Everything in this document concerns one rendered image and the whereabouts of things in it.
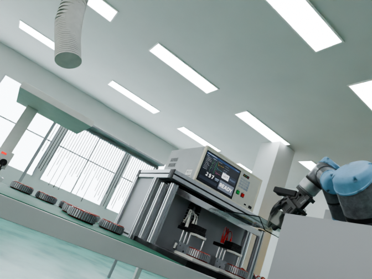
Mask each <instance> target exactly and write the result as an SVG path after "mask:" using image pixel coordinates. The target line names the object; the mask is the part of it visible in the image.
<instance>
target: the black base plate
mask: <svg viewBox="0 0 372 279"><path fill-rule="evenodd" d="M134 241H136V242H139V243H140V244H142V245H144V246H146V247H148V248H150V249H152V250H154V251H156V252H158V253H160V254H162V255H164V256H166V257H168V258H170V259H172V260H174V261H176V262H178V263H180V264H182V265H184V266H185V267H188V268H191V269H193V270H196V271H198V272H201V273H203V274H205V275H208V276H211V277H213V278H216V279H235V278H233V277H230V276H228V275H226V274H224V273H222V272H220V271H219V272H218V271H215V270H213V269H211V268H208V267H206V266H203V265H201V264H199V263H196V262H194V261H192V260H189V259H187V258H185V257H183V256H181V255H178V254H176V253H174V252H173V251H171V250H168V249H166V248H164V247H161V246H159V245H156V244H152V243H150V242H148V241H147V240H144V239H141V238H139V237H138V236H136V237H135V239H134Z"/></svg>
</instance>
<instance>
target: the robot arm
mask: <svg viewBox="0 0 372 279"><path fill-rule="evenodd" d="M296 188H297V189H298V190H299V191H296V190H290V189H286V188H281V187H274V189H273V191H274V192H275V193H276V194H277V195H279V196H283V198H282V199H281V200H279V201H278V202H277V203H276V204H275V205H274V206H273V207H272V209H271V212H270V215H269V217H268V221H267V227H268V228H270V227H273V226H275V225H276V226H278V227H279V228H281V227H282V223H283V219H284V217H285V213H287V214H294V215H302V216H306V215H307V213H306V211H305V207H306V206H307V205H308V204H309V203H312V204H313V203H314V202H315V200H314V199H313V197H315V196H316V195H317V194H318V193H319V192H320V191H321V190H322V191H323V194H324V197H325V200H326V202H327V204H328V208H329V211H330V213H331V216H332V219H333V220H336V221H344V222H349V223H356V224H364V225H371V226H372V162H368V161H355V162H351V163H349V164H345V165H343V166H341V167H340V166H338V165H337V164H336V163H335V162H333V161H332V160H331V159H330V158H328V157H324V158H323V159H322V160H321V161H319V162H318V163H317V165H316V166H315V167H314V168H313V169H312V170H311V171H310V172H309V173H308V174H307V175H306V176H305V177H304V178H303V179H302V180H301V182H300V183H299V185H298V186H297V187H296ZM281 209H282V210H283V211H281Z"/></svg>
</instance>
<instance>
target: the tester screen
mask: <svg viewBox="0 0 372 279"><path fill-rule="evenodd" d="M206 171H207V172H209V173H210V174H212V175H214V176H215V177H214V180H212V179H210V178H209V177H207V176H205V174H206ZM223 173H225V174H226V175H228V176H230V177H232V178H233V179H235V180H236V181H237V179H238V176H239V173H240V172H239V171H238V170H237V169H235V168H233V167H232V166H230V165H228V164H227V163H225V162H224V161H222V160H221V159H219V158H218V157H216V156H214V155H213V154H211V153H210V152H207V154H206V157H205V160H204V163H203V165H202V167H201V170H200V172H199V175H200V174H201V175H203V176H204V177H206V178H208V179H210V180H211V181H213V182H214V183H216V184H217V185H216V186H214V185H212V184H210V183H209V182H207V181H205V180H203V179H201V178H200V177H199V175H198V179H200V180H202V181H203V182H205V183H207V184H208V185H211V186H212V187H214V188H215V189H217V190H219V191H221V190H220V189H218V185H219V182H220V180H222V181H223V182H225V183H227V184H228V185H230V186H232V187H235V185H233V184H231V183H229V182H228V181H226V180H225V179H223V178H222V177H221V176H222V174H223ZM221 192H223V191H221ZM223 193H224V192H223ZM224 194H226V193H224ZM226 195H228V194H226ZM228 196H230V195H228ZM230 197H231V196H230Z"/></svg>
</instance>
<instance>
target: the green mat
mask: <svg viewBox="0 0 372 279"><path fill-rule="evenodd" d="M0 194H2V195H5V196H7V197H9V198H12V199H15V200H17V201H19V202H22V203H24V204H27V205H30V206H33V207H35V208H37V209H40V210H42V211H45V212H47V213H50V214H53V215H55V216H58V217H60V218H63V219H65V220H68V221H70V222H73V223H76V224H78V225H81V226H83V227H85V228H88V229H91V230H93V231H96V232H98V233H101V234H103V235H106V236H108V237H111V238H113V239H116V240H118V241H121V242H124V243H126V244H129V245H131V246H134V247H136V248H139V249H141V250H144V251H147V252H149V253H152V254H154V255H157V256H159V257H162V258H164V259H166V260H169V261H172V262H175V263H177V264H179V265H182V264H180V263H178V262H176V261H174V260H172V259H170V258H168V257H166V256H164V255H162V254H160V253H158V252H156V251H154V250H152V249H150V248H148V247H146V246H144V245H142V244H140V243H139V242H136V241H134V240H132V239H130V238H129V237H126V236H124V235H118V234H115V233H114V232H111V231H109V230H106V229H104V228H101V227H99V225H98V224H99V223H97V222H96V223H95V224H93V225H91V224H88V223H85V222H84V221H81V220H78V219H76V218H73V217H72V216H70V215H68V213H66V212H64V211H63V210H62V209H61V208H60V207H58V206H57V205H53V204H50V203H48V202H45V201H43V200H40V199H38V198H36V197H34V196H32V195H29V194H26V193H23V192H21V191H18V190H16V189H14V188H11V187H10V186H8V185H5V184H3V183H0ZM182 266H184V265H182Z"/></svg>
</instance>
